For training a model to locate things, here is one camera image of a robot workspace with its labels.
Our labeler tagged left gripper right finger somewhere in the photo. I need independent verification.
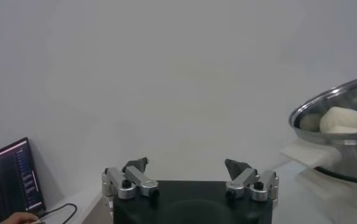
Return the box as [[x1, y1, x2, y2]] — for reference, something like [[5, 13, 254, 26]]
[[224, 158, 280, 209]]

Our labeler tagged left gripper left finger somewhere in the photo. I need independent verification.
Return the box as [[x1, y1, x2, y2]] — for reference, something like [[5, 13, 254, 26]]
[[101, 156, 160, 211]]

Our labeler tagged white steamed baozi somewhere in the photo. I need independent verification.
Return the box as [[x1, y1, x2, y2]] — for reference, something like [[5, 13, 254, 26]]
[[326, 125, 357, 135], [319, 106, 357, 134]]

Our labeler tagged stainless steel steamer basket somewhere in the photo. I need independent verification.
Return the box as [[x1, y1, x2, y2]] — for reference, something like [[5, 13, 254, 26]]
[[288, 74, 357, 186]]

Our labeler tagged person's bare hand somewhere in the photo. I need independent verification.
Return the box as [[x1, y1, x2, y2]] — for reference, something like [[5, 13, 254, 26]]
[[0, 211, 41, 224]]

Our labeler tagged black laptop with dark screen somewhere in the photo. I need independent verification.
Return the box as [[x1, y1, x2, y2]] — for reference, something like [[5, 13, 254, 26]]
[[0, 136, 47, 224]]

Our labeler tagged thin black mouse cable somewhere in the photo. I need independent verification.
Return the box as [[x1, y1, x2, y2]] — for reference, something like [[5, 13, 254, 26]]
[[35, 203, 78, 224]]

